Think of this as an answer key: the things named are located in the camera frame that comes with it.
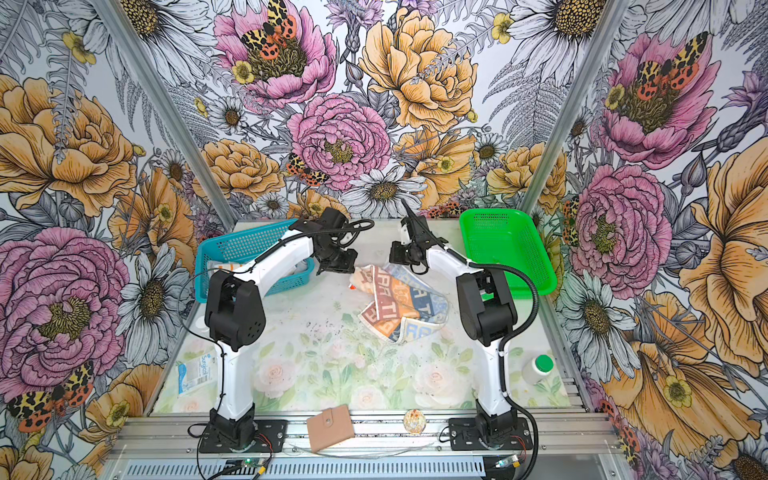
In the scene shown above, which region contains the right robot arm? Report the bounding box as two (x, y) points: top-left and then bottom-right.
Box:
(389, 212), (518, 446)

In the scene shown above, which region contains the blue white plastic packet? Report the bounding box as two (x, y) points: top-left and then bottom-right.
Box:
(176, 355), (218, 395)

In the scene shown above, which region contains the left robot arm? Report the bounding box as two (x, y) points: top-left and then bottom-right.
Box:
(203, 208), (374, 451)

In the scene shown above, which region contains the right black corrugated cable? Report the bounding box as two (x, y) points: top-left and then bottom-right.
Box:
(400, 200), (541, 480)

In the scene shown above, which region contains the brown leather wallet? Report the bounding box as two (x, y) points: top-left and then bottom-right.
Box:
(306, 405), (355, 453)

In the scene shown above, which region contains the white bottle green cap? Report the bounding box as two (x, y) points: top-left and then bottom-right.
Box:
(521, 354), (555, 385)

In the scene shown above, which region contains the orange patterned white towel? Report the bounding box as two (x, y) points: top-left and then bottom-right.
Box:
(288, 268), (311, 282)

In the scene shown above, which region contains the aluminium front rail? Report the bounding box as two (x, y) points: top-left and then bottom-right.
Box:
(101, 408), (632, 479)

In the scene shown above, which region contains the green plastic basket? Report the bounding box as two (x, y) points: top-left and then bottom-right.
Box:
(459, 208), (558, 296)

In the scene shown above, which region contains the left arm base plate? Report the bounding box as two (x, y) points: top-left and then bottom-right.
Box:
(198, 419), (288, 454)

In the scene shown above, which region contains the teal plastic basket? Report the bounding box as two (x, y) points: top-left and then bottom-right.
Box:
(195, 220), (315, 303)

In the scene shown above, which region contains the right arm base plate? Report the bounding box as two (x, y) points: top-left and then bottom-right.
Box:
(447, 417), (533, 452)

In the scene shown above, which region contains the striped grey patterned towel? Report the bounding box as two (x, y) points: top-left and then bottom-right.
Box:
(350, 263), (450, 344)

